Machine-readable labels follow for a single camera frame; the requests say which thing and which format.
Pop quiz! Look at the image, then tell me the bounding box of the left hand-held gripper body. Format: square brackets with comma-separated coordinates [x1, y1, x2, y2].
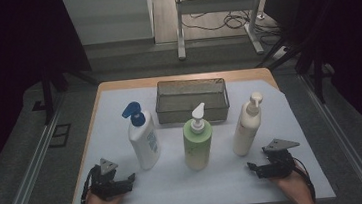
[87, 156, 127, 203]

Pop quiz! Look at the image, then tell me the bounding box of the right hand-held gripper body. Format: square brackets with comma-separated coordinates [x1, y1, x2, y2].
[256, 136, 301, 181]

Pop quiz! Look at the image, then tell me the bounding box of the white bottle with blue pump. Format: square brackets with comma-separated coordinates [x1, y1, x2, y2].
[120, 98, 163, 172]

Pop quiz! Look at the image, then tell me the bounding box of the cream bottle with cream pump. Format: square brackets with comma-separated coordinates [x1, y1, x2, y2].
[226, 90, 270, 158]

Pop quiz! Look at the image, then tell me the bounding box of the dark wire mesh basket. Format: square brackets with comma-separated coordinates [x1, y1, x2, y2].
[152, 74, 232, 127]

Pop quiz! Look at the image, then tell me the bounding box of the person's right hand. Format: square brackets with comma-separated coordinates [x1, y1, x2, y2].
[269, 166, 314, 204]

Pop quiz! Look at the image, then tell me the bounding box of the white table mat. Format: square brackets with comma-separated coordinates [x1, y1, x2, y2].
[59, 68, 337, 204]

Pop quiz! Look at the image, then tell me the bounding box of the green bottle with white pump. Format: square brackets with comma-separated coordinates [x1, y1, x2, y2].
[179, 101, 217, 172]

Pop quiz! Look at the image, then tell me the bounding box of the black tripod stand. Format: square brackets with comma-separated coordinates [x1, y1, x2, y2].
[252, 32, 329, 110]
[38, 59, 103, 127]

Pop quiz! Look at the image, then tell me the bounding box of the white power strip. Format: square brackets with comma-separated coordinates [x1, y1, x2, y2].
[272, 44, 292, 62]

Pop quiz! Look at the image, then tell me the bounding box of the dark curtain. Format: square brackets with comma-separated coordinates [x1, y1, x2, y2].
[262, 0, 362, 158]

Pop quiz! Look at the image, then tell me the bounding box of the white cabinet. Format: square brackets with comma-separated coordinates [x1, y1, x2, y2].
[62, 0, 157, 49]

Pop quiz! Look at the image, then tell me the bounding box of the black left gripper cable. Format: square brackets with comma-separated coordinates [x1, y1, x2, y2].
[75, 164, 103, 204]

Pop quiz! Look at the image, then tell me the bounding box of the aluminium floor rail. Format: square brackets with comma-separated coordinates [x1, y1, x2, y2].
[298, 68, 362, 204]
[0, 92, 76, 204]

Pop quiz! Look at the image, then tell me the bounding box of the tangle of black floor cables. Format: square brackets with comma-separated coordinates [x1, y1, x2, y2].
[178, 0, 283, 54]

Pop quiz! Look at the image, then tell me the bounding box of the white metal stand frame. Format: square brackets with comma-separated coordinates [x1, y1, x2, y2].
[172, 0, 266, 63]

